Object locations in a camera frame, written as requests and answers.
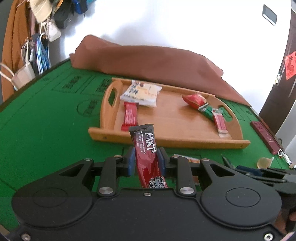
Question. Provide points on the white paper shopping bag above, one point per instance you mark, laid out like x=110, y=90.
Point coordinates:
x=21, y=77

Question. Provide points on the orange hanging coat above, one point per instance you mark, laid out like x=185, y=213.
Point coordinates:
x=17, y=32

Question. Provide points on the brown cloth cover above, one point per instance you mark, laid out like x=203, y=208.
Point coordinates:
x=163, y=65

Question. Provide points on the red label sesame cracker pack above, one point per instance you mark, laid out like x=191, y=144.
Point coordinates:
x=191, y=160

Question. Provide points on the red diamond door sticker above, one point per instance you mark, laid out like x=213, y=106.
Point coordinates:
x=290, y=65

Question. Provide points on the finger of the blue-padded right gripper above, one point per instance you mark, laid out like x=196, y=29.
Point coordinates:
x=247, y=170

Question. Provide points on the white small pouch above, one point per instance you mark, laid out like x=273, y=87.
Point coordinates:
x=53, y=32

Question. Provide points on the black hanging bag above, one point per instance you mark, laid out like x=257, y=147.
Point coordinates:
x=62, y=13

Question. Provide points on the red peanut snack bag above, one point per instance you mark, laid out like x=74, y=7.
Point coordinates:
x=195, y=100

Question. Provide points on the white flower cake snack pack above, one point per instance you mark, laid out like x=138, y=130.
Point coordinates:
x=142, y=93

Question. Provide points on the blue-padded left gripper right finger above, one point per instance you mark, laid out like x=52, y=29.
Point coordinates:
x=178, y=168

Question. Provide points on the person's right hand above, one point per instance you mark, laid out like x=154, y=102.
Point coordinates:
x=281, y=223

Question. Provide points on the pink cracker pack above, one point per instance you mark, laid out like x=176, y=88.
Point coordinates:
x=220, y=123

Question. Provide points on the beige cap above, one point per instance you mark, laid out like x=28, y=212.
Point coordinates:
x=41, y=9

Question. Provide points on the red coffee stick sachet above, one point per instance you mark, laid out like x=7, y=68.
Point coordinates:
x=145, y=146

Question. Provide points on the green snack packet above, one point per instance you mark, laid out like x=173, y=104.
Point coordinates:
x=209, y=111

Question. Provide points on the small red candy bar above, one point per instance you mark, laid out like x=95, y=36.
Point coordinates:
x=130, y=118

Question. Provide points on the wooden serving tray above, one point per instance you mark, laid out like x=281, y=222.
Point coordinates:
x=176, y=124

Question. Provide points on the dark brown door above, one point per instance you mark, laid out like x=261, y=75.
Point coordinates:
x=282, y=95

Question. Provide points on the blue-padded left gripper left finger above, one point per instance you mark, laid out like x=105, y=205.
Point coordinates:
x=113, y=168

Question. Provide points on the clear jelly cup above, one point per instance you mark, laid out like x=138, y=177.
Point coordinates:
x=264, y=163

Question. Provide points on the dark red smartphone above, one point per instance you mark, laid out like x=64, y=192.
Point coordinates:
x=268, y=139

